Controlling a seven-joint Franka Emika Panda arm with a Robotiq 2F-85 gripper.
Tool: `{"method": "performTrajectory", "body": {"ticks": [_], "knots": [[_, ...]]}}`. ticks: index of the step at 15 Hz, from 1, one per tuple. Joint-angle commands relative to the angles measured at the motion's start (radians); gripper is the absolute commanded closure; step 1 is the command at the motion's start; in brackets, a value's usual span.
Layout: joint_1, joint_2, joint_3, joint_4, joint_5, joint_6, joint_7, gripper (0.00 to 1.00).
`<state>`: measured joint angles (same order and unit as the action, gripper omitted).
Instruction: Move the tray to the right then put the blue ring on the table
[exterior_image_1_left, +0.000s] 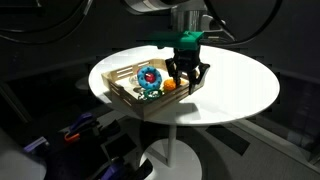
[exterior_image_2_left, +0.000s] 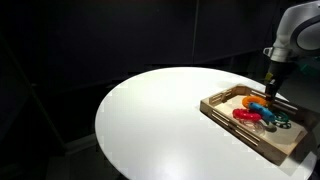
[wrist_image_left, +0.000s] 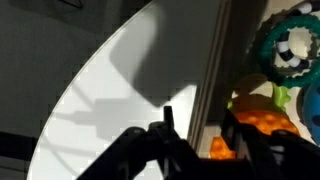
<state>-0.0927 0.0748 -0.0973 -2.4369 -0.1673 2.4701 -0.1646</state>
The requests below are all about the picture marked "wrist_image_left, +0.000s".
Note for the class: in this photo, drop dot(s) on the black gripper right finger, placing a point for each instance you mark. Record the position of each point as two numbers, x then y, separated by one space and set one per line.
283 156

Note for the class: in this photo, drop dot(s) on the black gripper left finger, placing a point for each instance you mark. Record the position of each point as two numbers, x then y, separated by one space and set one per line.
150 153

